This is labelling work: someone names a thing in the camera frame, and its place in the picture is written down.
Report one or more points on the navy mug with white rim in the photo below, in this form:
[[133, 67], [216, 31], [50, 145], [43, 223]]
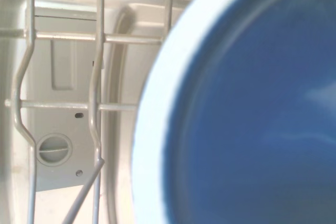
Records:
[[249, 103]]

